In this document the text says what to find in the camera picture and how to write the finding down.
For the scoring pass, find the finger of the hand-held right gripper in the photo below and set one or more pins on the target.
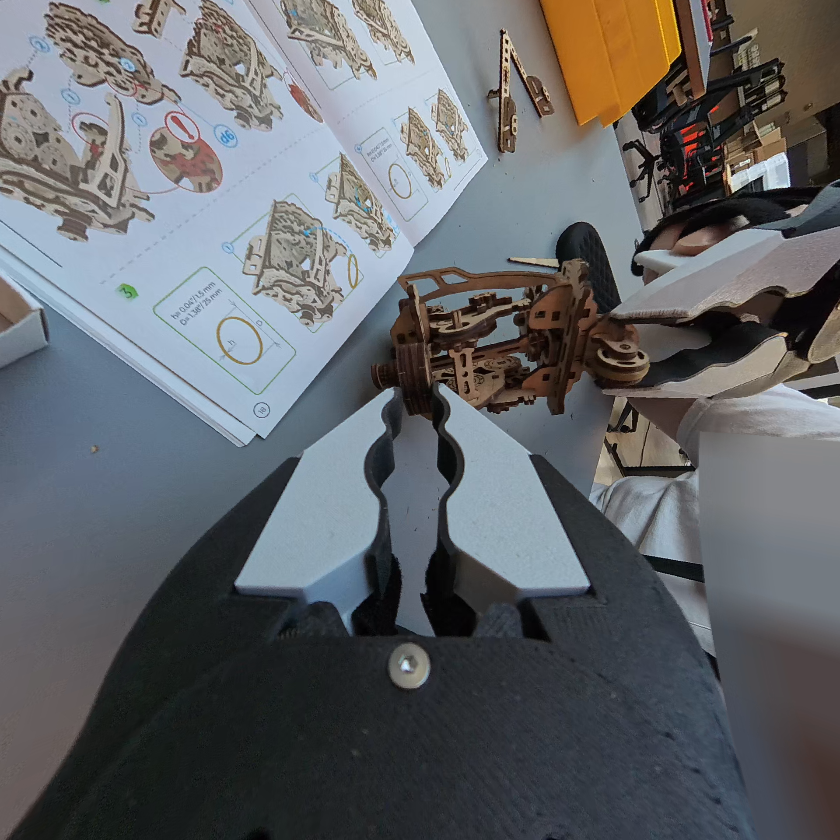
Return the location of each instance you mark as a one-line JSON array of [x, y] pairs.
[[735, 275], [754, 384]]

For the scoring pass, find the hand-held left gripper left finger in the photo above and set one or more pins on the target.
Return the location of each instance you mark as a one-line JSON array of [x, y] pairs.
[[315, 525]]

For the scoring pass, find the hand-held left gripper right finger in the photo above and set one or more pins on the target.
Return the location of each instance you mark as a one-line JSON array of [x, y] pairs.
[[512, 525]]

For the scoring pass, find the wooden frame assembly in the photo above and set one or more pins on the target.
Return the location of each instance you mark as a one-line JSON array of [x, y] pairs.
[[412, 367]]

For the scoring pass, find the thin wooden stick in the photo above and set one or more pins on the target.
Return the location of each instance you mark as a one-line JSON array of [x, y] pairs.
[[531, 262]]

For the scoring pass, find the person's right forearm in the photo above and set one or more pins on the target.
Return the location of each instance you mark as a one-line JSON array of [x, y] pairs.
[[663, 426]]

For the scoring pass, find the person's right hand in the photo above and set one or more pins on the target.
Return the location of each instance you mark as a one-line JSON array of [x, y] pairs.
[[689, 239]]

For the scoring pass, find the white shirt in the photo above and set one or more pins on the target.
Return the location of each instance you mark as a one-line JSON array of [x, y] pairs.
[[643, 518]]

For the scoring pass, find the black office chair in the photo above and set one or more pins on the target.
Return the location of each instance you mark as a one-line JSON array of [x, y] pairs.
[[642, 164]]

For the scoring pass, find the instruction booklet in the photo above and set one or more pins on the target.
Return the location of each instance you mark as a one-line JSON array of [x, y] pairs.
[[321, 374]]

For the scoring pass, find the black wrist rest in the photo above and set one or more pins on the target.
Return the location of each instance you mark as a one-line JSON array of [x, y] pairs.
[[584, 246]]

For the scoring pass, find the yellow plastic bin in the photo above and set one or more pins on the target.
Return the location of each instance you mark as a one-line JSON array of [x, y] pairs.
[[604, 59]]

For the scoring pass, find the short wooden strut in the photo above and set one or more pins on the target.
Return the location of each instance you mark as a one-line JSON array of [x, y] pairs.
[[541, 95]]

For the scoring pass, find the long wooden strut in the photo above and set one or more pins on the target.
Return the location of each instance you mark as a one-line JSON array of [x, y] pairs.
[[507, 124]]

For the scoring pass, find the white cardboard tray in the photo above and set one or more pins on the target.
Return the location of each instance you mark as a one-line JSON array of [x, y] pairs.
[[19, 341]]

